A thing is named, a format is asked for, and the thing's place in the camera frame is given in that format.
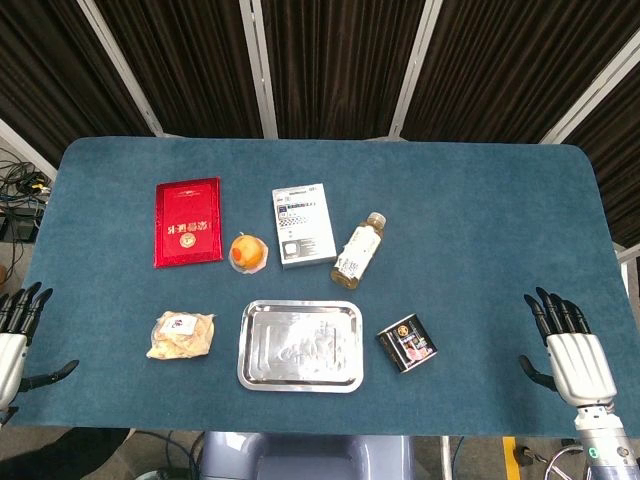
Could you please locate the tea bottle with white label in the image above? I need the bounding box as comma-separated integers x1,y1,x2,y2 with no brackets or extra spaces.
329,211,387,290

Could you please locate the blue table cloth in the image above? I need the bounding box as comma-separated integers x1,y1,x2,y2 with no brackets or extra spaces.
4,136,632,438

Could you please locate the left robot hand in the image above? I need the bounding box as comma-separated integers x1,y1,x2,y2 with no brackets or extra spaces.
0,282,81,427

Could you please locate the bundle of cables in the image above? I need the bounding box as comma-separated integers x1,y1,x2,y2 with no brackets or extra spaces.
0,159,51,281

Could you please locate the wrapped orange fruit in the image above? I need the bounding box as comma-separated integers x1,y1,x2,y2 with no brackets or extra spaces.
228,232,269,274

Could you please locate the white frame post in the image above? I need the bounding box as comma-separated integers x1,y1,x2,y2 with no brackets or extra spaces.
540,38,640,145
388,0,444,139
77,0,165,137
0,118,58,181
238,0,279,140

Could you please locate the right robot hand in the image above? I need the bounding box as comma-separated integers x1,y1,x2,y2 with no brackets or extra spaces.
517,286,619,414

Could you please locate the black curtain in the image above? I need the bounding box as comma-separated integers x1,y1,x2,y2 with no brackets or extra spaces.
0,0,640,249

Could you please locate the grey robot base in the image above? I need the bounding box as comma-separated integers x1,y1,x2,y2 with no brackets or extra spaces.
199,431,416,480

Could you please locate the white product box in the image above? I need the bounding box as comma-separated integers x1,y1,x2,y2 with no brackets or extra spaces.
271,182,338,269

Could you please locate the red gift box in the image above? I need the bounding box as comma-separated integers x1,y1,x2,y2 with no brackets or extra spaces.
153,176,224,270

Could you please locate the black food can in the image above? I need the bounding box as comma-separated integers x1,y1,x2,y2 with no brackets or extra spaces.
375,313,439,375

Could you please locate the silver metal tray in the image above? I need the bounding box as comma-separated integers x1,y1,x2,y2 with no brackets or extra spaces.
236,299,365,393

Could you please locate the bread in clear plastic bag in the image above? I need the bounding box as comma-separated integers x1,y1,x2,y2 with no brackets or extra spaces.
145,310,217,360

